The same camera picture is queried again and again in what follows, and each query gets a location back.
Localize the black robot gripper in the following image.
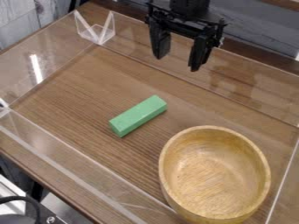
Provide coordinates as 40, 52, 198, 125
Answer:
144, 0, 228, 72

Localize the green rectangular block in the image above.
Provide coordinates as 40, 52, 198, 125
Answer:
108, 95, 166, 137

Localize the brown wooden bowl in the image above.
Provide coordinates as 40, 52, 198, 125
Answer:
158, 125, 270, 224

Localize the clear acrylic corner bracket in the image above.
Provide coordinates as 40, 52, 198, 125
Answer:
73, 10, 116, 46

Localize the clear acrylic tray enclosure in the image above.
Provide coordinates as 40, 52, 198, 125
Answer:
0, 5, 299, 224

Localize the black metal mount with screw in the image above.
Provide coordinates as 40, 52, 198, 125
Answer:
24, 202, 68, 224

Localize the black cable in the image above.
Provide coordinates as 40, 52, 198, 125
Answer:
0, 195, 42, 224

